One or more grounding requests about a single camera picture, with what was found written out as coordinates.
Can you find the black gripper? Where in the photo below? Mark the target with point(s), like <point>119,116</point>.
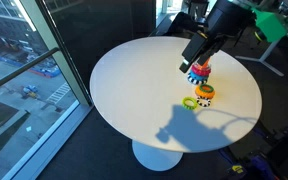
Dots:
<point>214,36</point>

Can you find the white table pedestal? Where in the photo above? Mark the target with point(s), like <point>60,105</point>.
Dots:
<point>157,158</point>

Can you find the green box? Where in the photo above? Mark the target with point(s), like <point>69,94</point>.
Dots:
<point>270,24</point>

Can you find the dark window handrail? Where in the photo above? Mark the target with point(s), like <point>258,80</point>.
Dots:
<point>20,68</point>

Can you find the white desk frame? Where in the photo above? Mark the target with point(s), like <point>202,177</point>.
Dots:
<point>267,55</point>

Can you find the orange stacking stake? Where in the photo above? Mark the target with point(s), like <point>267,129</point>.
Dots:
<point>205,62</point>

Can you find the Franka robot arm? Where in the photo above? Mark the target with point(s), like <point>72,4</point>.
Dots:
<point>229,16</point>

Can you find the grey window frame post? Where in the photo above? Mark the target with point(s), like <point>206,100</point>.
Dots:
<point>60,60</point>

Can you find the blue clamp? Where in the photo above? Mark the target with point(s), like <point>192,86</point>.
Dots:
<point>260,166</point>

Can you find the black chair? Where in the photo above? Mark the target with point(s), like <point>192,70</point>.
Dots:
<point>184,25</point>

